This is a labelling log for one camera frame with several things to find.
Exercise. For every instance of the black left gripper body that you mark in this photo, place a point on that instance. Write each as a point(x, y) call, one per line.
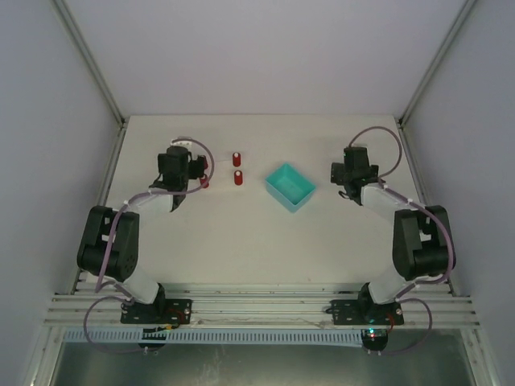
point(199, 167)

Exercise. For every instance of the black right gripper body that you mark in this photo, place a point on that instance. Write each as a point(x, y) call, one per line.
point(338, 174)

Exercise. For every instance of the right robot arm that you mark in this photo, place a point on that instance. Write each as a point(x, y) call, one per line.
point(422, 246)

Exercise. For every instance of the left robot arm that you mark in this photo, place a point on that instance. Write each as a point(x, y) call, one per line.
point(109, 247)

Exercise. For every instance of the white peg fixture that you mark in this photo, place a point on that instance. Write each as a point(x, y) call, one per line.
point(222, 180)

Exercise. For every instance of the teal plastic bin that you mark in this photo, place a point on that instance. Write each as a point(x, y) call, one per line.
point(289, 187)

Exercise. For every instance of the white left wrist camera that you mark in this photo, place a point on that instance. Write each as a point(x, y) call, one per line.
point(183, 142)

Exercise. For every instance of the right aluminium corner post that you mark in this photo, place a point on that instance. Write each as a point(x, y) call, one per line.
point(449, 38)

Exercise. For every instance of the aluminium corner post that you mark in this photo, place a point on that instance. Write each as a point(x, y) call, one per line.
point(70, 24)
point(449, 38)

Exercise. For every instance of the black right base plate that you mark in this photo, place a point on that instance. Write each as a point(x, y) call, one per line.
point(347, 312)

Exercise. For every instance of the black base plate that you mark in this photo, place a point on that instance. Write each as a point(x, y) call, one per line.
point(347, 312)
point(167, 311)

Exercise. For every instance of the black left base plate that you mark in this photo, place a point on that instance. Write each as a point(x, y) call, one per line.
point(167, 311)

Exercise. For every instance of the aluminium mounting rail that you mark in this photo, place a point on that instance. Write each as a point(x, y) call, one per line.
point(263, 306)

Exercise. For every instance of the slotted cable duct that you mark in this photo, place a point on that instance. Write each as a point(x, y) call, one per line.
point(216, 336)

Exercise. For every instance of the left aluminium corner post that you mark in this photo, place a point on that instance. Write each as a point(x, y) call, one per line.
point(70, 24)

